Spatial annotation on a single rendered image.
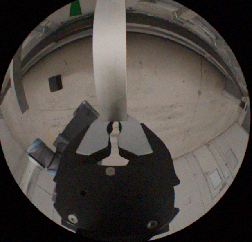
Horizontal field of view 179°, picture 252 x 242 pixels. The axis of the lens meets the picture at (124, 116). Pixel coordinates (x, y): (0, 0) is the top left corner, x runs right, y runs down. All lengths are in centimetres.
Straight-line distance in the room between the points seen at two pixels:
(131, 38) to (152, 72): 47
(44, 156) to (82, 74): 89
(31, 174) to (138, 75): 125
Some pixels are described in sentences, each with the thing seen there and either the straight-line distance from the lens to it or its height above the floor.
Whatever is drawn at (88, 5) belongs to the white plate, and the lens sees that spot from 31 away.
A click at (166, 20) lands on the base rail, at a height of 70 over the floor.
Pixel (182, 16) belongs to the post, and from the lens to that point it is 36.
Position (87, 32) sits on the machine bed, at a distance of 95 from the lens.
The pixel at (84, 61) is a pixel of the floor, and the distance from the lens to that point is 104.
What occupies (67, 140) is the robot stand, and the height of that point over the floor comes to 59.
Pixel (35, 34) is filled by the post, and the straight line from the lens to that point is 43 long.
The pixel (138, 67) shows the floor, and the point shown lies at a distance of 96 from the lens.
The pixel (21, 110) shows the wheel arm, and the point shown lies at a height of 85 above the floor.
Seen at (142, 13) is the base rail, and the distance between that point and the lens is 33.
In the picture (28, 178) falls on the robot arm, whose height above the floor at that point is 101.
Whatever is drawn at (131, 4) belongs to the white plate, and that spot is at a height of 73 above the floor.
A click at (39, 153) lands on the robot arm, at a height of 81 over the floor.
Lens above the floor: 94
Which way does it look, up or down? 58 degrees down
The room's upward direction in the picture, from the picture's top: 175 degrees clockwise
